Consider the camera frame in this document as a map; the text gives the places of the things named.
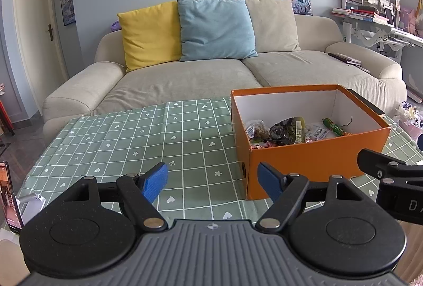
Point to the orange cardboard box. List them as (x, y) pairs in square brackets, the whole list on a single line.
[(297, 160)]

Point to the stack of books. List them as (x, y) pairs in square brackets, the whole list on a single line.
[(360, 14)]

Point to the beige pillow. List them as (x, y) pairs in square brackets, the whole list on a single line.
[(274, 24)]

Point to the clear packet with green edge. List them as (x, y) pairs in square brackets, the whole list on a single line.
[(257, 130)]

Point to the green checked tablecloth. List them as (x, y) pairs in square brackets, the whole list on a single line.
[(115, 147)]

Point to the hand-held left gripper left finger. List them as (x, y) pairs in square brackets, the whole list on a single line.
[(156, 181)]

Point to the silver foil snack packet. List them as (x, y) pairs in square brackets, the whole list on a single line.
[(319, 133)]

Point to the yellow pillow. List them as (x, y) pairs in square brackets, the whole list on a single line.
[(148, 34)]

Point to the black notebook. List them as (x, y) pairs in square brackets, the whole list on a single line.
[(370, 105)]

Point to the white plastic bag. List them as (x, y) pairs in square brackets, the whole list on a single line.
[(408, 114)]

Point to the green stick snack packet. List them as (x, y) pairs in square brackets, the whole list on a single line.
[(333, 126)]

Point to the white shelf with books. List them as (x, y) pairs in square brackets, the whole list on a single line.
[(373, 34)]

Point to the beige sofa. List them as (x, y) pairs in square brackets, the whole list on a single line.
[(185, 81)]

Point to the dark snack packet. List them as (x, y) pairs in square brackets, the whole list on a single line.
[(284, 130)]

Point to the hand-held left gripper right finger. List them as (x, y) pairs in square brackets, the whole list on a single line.
[(268, 178)]

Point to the red chair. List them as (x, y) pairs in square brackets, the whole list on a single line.
[(5, 114)]

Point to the white phone stand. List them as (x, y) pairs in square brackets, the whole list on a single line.
[(33, 203)]

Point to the purple plush toy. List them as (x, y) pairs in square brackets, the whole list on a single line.
[(116, 26)]

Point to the smartphone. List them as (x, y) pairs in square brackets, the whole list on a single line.
[(10, 200)]

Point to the white door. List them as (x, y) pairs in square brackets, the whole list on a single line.
[(36, 24)]

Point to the dark book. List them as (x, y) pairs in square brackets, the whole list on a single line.
[(347, 59)]

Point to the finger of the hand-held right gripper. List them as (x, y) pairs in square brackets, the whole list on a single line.
[(373, 162)]

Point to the light blue pillow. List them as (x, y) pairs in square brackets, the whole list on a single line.
[(214, 28)]

